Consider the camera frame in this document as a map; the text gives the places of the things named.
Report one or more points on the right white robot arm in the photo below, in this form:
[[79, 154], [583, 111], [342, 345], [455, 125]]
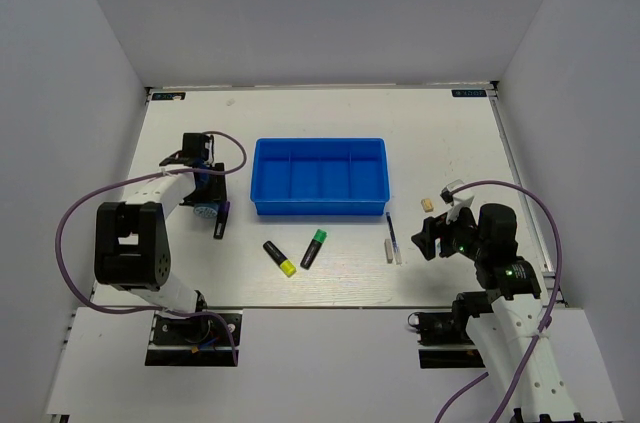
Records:
[[505, 320]]

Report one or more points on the blue white tape roll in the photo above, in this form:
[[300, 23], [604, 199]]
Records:
[[206, 210]]

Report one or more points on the left corner label sticker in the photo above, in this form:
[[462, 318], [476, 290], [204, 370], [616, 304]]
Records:
[[168, 96]]

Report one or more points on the corner label sticker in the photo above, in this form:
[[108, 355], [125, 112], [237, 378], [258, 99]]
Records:
[[168, 96], [469, 93]]

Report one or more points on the yellow cap black highlighter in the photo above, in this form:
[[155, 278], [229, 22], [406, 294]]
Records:
[[279, 258]]

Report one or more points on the aluminium table rail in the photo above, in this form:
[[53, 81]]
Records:
[[532, 204]]

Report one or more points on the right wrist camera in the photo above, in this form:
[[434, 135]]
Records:
[[457, 198]]

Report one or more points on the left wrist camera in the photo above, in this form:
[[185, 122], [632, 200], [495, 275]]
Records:
[[207, 148]]

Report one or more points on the green cap black highlighter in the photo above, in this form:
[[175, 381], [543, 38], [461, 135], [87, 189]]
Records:
[[313, 249]]

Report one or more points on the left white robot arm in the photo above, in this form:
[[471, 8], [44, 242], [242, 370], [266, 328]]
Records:
[[132, 252]]

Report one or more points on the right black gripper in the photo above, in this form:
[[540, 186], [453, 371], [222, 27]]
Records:
[[435, 227]]

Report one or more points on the blue divided plastic tray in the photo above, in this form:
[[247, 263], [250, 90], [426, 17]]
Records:
[[320, 177]]

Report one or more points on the purple cap black highlighter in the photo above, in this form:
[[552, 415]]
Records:
[[221, 220]]

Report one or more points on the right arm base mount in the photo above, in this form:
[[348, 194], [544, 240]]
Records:
[[440, 344]]

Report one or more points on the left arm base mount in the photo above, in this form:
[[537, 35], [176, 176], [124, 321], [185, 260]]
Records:
[[193, 343]]

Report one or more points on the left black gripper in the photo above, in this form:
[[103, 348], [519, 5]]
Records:
[[216, 193]]

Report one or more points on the white eraser stick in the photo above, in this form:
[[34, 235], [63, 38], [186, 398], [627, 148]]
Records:
[[389, 255]]

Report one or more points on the right corner label sticker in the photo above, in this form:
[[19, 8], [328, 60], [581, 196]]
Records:
[[469, 93]]

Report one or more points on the small beige eraser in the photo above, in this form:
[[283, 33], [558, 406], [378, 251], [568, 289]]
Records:
[[427, 205]]

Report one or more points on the blue pen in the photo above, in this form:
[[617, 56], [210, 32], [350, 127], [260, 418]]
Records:
[[393, 239]]

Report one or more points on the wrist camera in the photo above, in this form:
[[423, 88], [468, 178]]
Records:
[[457, 198], [207, 148]]

